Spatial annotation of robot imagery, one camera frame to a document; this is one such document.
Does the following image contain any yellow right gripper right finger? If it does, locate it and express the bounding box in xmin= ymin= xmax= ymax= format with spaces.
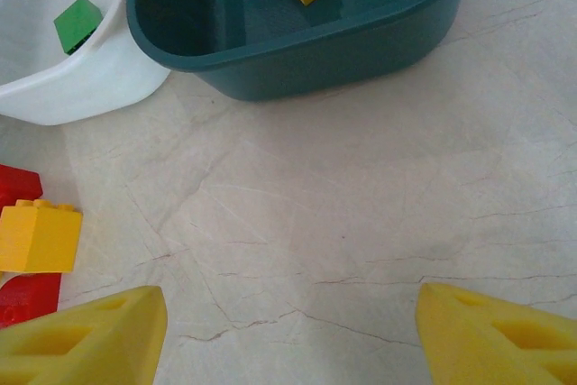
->
xmin=415 ymin=282 xmax=577 ymax=385

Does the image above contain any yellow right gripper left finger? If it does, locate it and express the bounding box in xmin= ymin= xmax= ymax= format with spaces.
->
xmin=0 ymin=284 xmax=169 ymax=385

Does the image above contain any red lego brick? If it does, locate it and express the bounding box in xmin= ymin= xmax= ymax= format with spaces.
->
xmin=0 ymin=163 xmax=44 ymax=210
xmin=0 ymin=272 xmax=62 ymax=330

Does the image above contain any white plastic container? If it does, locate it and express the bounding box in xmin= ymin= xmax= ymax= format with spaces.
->
xmin=0 ymin=0 xmax=173 ymax=127

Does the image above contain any teal plastic container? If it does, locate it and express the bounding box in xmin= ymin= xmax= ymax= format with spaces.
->
xmin=125 ymin=0 xmax=490 ymax=103

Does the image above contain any green lego brick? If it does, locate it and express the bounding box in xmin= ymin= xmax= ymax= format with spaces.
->
xmin=52 ymin=0 xmax=103 ymax=56

